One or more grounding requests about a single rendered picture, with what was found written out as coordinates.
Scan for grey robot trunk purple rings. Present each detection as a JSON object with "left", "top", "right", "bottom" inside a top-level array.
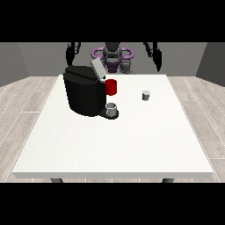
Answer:
[{"left": 91, "top": 42, "right": 136, "bottom": 75}]

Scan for small grey cup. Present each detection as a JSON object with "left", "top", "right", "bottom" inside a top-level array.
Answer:
[{"left": 105, "top": 102, "right": 118, "bottom": 118}]

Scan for grey coffee pod pale top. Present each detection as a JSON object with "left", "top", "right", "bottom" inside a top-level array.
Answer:
[{"left": 142, "top": 90, "right": 151, "bottom": 102}]

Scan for pale grey machine lid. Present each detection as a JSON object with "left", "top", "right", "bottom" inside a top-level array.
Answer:
[{"left": 90, "top": 57, "right": 107, "bottom": 81}]

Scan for red pod holder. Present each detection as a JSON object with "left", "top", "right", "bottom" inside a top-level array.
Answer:
[{"left": 104, "top": 78, "right": 118, "bottom": 97}]

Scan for black coffee machine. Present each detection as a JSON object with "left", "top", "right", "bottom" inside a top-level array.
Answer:
[{"left": 62, "top": 64, "right": 120, "bottom": 120}]

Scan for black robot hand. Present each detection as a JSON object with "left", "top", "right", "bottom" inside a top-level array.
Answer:
[
  {"left": 65, "top": 42, "right": 82, "bottom": 68},
  {"left": 142, "top": 42, "right": 163, "bottom": 73}
]

